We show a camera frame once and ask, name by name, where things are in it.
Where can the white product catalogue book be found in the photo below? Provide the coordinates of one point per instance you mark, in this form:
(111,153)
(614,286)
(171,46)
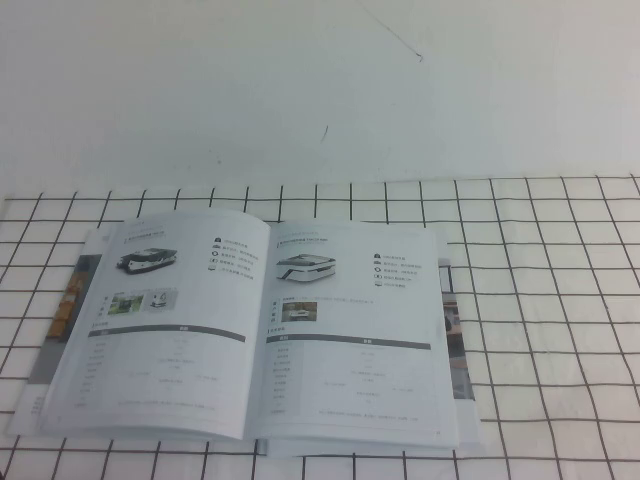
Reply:
(260,360)

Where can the white black-grid tablecloth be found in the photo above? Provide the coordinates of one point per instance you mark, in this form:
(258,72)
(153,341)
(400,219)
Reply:
(550,350)

